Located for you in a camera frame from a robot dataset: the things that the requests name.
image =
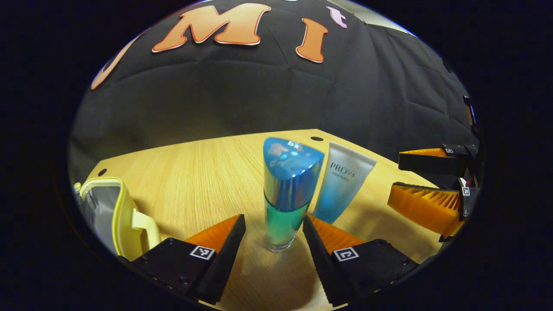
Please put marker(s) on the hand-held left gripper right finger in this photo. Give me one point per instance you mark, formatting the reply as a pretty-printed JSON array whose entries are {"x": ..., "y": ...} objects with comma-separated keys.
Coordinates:
[{"x": 319, "y": 259}]

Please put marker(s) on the white and blue tube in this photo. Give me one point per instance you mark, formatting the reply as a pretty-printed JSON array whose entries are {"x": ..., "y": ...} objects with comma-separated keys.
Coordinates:
[{"x": 345, "y": 181}]

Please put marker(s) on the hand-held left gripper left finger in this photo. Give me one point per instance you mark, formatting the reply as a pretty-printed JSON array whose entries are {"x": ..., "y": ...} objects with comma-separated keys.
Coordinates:
[{"x": 224, "y": 263}]

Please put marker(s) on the blue skin care bottle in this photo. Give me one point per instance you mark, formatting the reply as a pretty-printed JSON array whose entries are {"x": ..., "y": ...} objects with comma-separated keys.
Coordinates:
[{"x": 287, "y": 181}]

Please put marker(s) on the black backdrop cloth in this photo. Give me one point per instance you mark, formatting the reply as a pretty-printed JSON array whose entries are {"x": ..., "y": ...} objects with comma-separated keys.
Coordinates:
[{"x": 259, "y": 95}]

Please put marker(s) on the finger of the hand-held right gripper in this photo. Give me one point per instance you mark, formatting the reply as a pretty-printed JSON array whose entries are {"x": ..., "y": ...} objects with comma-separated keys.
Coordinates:
[
  {"x": 427, "y": 163},
  {"x": 423, "y": 205}
]

